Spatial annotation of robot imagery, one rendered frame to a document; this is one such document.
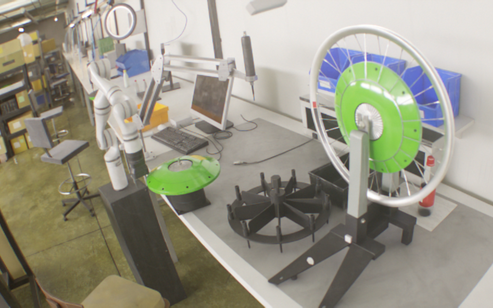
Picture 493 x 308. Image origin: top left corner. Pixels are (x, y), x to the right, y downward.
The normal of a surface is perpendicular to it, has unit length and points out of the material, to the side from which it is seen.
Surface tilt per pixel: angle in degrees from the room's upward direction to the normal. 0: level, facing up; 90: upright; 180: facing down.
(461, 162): 90
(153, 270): 90
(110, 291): 0
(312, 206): 94
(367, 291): 0
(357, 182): 87
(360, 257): 18
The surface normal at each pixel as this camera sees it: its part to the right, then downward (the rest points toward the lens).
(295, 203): -0.20, 0.49
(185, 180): 0.00, -0.72
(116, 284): -0.13, -0.90
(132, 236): 0.64, 0.25
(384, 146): -0.72, 0.45
